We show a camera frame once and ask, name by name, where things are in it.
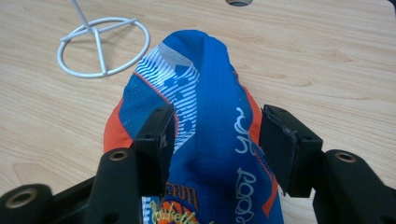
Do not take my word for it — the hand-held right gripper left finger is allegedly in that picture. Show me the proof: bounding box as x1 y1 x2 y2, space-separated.
83 104 177 224

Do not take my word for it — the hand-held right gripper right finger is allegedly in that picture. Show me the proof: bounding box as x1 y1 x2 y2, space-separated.
259 104 396 224

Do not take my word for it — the blue and orange sports garment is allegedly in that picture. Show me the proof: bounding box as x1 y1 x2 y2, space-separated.
103 29 285 224

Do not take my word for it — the grey round desk grommet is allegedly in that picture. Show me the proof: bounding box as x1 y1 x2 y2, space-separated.
225 0 253 7

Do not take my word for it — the white wire stand base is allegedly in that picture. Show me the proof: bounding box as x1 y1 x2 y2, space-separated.
56 0 151 78

